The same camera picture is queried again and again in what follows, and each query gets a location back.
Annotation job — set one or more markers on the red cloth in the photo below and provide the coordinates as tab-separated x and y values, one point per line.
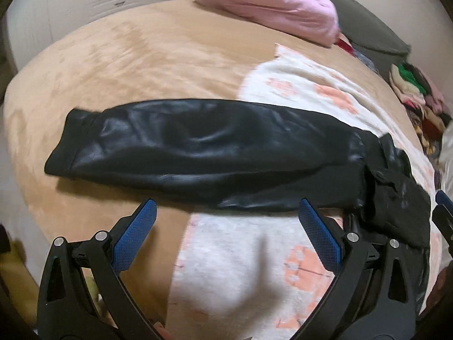
345	44

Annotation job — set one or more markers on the pile of colourful clothes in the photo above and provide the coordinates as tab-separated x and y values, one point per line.
419	95

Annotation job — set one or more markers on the black leather pants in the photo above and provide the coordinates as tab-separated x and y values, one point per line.
212	148

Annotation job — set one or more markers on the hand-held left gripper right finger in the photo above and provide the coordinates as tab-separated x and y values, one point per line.
320	235

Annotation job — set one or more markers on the white orange printed blanket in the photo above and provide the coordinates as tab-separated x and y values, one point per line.
226	265

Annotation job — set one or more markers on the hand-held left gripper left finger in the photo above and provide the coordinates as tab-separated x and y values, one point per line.
136	235

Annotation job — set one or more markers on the white dresser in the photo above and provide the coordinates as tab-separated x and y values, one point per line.
88	3

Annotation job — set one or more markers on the grey headboard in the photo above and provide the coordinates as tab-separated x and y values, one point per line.
368	24

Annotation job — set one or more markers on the pink quilt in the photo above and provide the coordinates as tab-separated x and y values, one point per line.
269	3

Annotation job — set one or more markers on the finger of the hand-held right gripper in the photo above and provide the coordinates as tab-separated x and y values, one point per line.
445	219

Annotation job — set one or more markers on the beige bed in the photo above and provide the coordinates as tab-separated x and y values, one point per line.
141	67

